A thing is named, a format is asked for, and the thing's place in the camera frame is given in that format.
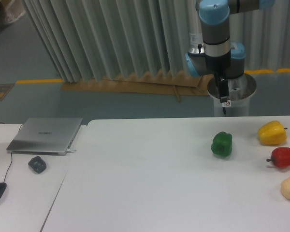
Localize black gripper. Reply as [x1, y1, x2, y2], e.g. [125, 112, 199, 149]
[205, 54, 231, 103]

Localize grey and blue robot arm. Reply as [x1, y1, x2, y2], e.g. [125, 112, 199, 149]
[185, 0, 261, 106]

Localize brown cardboard sheet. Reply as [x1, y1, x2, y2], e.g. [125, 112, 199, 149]
[61, 70, 213, 102]

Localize green bell pepper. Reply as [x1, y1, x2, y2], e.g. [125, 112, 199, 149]
[211, 131, 232, 157]

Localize yellow bell pepper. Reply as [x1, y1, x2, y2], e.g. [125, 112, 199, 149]
[258, 120, 287, 145]

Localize red bell pepper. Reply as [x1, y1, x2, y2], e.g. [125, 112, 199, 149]
[266, 147, 290, 168]

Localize grey-green pleated curtain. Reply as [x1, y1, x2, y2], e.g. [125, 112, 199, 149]
[22, 0, 290, 82]

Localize silver laptop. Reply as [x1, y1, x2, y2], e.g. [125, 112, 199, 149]
[6, 117, 83, 155]

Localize black earbuds case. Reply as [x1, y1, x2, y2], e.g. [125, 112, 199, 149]
[28, 156, 47, 174]

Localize cardboard boxes in corner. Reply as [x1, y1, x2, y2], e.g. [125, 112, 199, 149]
[0, 0, 26, 26]

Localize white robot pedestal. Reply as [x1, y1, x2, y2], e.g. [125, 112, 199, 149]
[207, 73, 257, 117]

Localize black cable with tag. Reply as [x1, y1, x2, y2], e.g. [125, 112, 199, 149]
[221, 101, 232, 117]

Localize black mouse cable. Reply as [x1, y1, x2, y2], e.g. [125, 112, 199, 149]
[0, 122, 13, 184]

